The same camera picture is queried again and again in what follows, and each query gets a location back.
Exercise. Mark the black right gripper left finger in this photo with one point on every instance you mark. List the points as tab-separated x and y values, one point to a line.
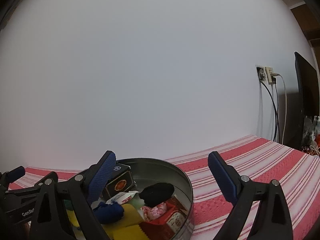
50	220

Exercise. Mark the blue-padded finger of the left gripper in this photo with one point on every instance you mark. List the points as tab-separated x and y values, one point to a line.
13	175

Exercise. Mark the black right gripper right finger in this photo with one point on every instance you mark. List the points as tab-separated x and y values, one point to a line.
272	220

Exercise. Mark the yellow green sponge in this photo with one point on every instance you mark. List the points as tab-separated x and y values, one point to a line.
71	214
131	217

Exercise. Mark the clutter on side desk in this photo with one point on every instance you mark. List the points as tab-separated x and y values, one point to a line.
310	138

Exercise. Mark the blue cloth ball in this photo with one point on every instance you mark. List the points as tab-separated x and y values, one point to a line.
108	213

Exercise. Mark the red white striped tablecloth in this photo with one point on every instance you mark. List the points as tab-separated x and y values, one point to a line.
262	160

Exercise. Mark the black carton box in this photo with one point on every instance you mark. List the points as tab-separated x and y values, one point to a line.
121	181

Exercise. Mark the green tissue pack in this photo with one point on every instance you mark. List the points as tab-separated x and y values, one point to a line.
137	202

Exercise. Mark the pink white wrapped candy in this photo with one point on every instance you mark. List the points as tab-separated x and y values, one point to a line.
152	213

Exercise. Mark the black scrunchie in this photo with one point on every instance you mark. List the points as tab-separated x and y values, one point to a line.
156	194

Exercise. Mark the red snack packet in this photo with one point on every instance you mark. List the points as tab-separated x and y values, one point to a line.
166	226

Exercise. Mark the round metal tin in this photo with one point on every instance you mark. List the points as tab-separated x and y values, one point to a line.
146	172

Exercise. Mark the black monitor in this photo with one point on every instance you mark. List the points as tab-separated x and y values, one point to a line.
302	104

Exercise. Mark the wooden wardrobe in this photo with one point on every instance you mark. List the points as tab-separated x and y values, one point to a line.
307	22

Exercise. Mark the wall power socket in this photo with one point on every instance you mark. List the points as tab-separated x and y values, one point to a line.
266	74

